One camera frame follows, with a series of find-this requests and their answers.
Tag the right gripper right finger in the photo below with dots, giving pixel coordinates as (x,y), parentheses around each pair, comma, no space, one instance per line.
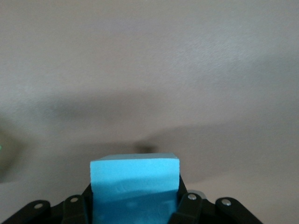
(191,210)

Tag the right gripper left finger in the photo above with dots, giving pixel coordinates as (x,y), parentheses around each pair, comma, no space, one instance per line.
(74,210)

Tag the blue foam cube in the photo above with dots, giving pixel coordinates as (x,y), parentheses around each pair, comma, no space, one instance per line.
(134,177)

